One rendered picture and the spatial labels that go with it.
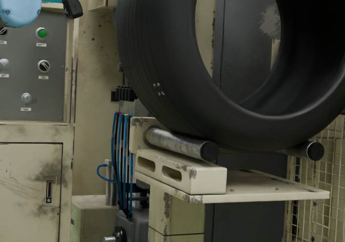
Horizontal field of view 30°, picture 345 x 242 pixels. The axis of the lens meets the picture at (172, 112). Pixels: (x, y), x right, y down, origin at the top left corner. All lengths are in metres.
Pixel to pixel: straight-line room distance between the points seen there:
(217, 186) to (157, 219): 0.46
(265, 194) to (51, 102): 0.83
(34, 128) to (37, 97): 0.11
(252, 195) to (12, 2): 0.68
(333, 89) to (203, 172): 0.37
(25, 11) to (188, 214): 0.86
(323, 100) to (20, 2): 0.72
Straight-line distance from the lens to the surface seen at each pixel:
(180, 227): 1.83
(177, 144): 1.52
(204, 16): 1.81
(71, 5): 1.38
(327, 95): 1.53
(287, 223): 2.01
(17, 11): 1.19
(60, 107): 2.05
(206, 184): 1.42
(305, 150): 1.56
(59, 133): 2.01
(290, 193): 1.53
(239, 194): 1.46
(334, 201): 2.09
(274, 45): 2.05
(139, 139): 1.71
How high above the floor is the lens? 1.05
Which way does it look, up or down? 3 degrees down
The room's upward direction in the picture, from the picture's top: 3 degrees clockwise
